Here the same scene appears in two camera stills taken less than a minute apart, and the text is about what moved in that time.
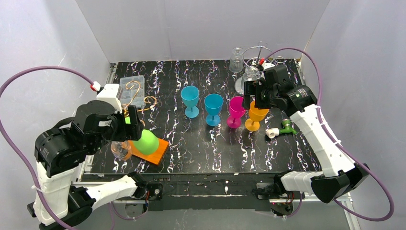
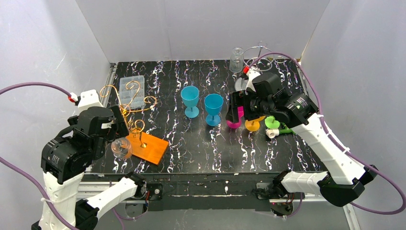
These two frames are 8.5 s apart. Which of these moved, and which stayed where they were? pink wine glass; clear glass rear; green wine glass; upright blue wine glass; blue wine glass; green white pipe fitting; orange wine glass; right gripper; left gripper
Moved: left gripper; right gripper; green wine glass
Stayed: upright blue wine glass; orange wine glass; clear glass rear; green white pipe fitting; blue wine glass; pink wine glass
